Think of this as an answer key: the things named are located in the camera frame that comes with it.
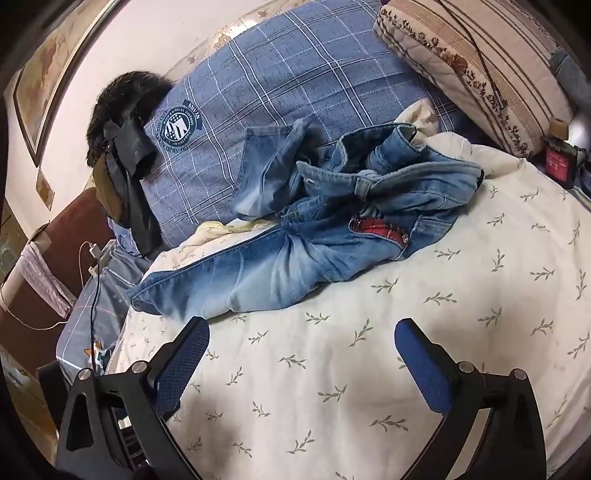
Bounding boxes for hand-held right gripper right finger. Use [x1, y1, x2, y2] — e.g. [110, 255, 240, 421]
[394, 318, 548, 480]

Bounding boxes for red and black bottle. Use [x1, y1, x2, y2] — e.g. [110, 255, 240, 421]
[544, 138, 583, 188]

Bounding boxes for blue plaid shirt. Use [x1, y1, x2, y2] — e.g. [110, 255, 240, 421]
[107, 0, 467, 259]

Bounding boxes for blue plaid bed sheet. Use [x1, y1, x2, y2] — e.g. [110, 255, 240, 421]
[55, 247, 155, 372]

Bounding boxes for dark brown headboard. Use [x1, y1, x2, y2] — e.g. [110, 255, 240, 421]
[0, 187, 116, 370]

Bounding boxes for blue denim pants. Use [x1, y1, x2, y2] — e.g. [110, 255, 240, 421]
[130, 116, 485, 321]

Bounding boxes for lilac cloth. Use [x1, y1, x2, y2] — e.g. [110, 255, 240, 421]
[13, 241, 78, 320]

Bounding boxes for framed wall picture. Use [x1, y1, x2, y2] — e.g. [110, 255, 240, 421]
[11, 0, 116, 168]

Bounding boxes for white power strip with cables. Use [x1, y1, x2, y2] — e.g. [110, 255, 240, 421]
[78, 241, 117, 278]

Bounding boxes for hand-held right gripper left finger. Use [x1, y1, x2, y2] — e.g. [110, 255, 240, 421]
[55, 316, 211, 480]

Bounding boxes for small beige wall plaque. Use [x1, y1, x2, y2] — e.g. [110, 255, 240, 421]
[36, 167, 56, 212]

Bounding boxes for beige striped floral pillow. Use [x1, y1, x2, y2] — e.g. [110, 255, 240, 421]
[373, 0, 575, 158]

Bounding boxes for black charging cable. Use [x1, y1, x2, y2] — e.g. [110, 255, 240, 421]
[88, 270, 103, 372]

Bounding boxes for grey-blue cloth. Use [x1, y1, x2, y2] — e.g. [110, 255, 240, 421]
[549, 45, 591, 114]

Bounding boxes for dark fur-trimmed jacket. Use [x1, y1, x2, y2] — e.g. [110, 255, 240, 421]
[85, 71, 174, 257]

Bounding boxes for white leaf-print blanket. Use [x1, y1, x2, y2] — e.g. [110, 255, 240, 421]
[106, 99, 591, 480]

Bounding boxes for thin black cord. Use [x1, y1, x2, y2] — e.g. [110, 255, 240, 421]
[436, 0, 506, 112]

